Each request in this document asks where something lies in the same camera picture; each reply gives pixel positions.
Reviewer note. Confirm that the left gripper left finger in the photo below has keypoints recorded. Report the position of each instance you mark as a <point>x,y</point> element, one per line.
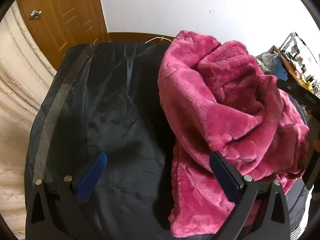
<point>54,211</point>

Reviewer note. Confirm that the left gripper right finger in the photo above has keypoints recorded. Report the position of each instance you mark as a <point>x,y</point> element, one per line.
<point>272,219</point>

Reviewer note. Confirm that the pink fleece garment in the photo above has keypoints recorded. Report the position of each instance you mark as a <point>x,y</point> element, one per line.
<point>216,98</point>

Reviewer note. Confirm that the wooden desk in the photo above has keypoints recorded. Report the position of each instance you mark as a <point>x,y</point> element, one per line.
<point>295,72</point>

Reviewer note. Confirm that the white plastic bag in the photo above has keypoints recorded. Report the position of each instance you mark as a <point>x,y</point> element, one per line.
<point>269,59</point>

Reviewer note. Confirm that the black bed cover sheet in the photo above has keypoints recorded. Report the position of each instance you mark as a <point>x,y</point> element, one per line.
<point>110,129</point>

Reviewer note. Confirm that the cream curtain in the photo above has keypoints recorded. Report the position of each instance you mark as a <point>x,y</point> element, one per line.
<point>26,76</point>

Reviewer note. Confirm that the brown wooden door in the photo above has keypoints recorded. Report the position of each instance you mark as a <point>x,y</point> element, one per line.
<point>64,24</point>

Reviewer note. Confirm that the silver door knob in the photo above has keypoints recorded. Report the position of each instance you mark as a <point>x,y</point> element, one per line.
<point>35,14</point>

